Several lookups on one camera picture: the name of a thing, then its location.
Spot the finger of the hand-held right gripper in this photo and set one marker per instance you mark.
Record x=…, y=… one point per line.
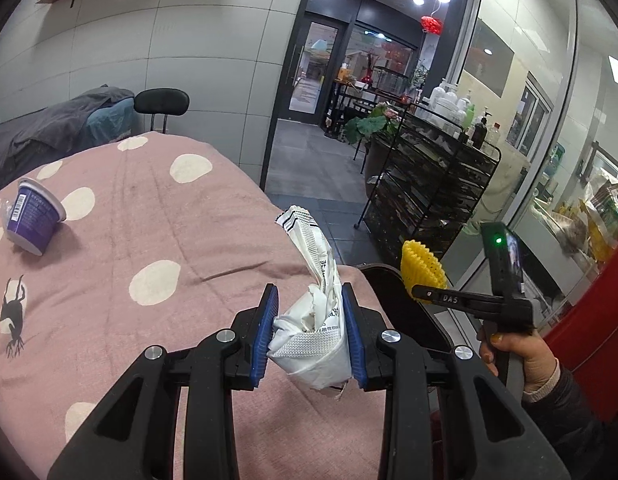
x=454, y=298

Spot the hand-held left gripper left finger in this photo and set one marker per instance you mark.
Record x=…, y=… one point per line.
x=266, y=330

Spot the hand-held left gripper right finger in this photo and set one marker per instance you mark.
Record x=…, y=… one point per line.
x=353, y=340

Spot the white snack wrapper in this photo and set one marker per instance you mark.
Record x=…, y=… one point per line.
x=314, y=355

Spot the yellow foam fruit net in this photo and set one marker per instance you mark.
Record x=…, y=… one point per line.
x=421, y=267

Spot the person's right forearm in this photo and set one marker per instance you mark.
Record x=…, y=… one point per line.
x=574, y=420

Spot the person's right hand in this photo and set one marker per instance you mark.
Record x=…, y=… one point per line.
x=529, y=355

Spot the black metal shelf rack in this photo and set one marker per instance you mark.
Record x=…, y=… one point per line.
x=429, y=185

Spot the pile of snack bags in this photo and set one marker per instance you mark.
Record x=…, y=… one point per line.
x=594, y=220

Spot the red glossy object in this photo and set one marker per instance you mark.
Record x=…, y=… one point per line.
x=604, y=310

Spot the group of toiletry bottles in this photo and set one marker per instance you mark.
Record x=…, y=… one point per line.
x=446, y=105

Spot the pink polka dot blanket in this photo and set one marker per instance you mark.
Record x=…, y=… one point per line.
x=139, y=220

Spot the green leafy plant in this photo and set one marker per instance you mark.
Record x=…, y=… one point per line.
x=369, y=125

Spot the black metal table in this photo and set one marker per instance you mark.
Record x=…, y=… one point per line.
x=339, y=105

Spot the red hanging lantern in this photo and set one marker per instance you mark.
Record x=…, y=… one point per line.
x=431, y=25

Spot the black chair back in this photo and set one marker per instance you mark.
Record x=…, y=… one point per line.
x=161, y=101

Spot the purple yogurt cup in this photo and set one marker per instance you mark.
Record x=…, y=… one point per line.
x=34, y=220

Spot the blue cushion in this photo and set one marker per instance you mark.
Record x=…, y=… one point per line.
x=109, y=120

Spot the glass door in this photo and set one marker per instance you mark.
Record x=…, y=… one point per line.
x=314, y=70

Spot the grey cloth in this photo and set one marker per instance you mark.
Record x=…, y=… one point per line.
x=44, y=130

